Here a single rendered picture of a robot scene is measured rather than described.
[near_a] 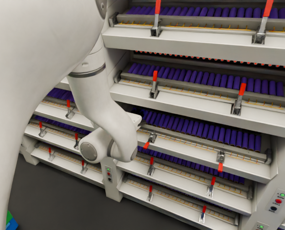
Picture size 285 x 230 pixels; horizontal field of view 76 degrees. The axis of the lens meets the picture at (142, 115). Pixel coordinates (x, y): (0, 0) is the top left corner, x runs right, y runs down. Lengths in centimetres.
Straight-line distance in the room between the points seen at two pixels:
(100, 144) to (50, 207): 81
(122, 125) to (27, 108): 31
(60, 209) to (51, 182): 22
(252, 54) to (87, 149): 50
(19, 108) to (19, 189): 129
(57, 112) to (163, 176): 62
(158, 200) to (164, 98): 60
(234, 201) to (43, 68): 83
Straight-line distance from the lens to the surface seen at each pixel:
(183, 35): 57
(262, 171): 76
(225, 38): 56
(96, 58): 39
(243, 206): 90
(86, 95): 42
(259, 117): 63
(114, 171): 100
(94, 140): 53
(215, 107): 62
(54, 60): 18
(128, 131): 48
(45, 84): 19
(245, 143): 77
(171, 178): 89
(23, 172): 155
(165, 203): 105
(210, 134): 76
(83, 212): 120
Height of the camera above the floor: 101
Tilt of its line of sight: 32 degrees down
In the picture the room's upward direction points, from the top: straight up
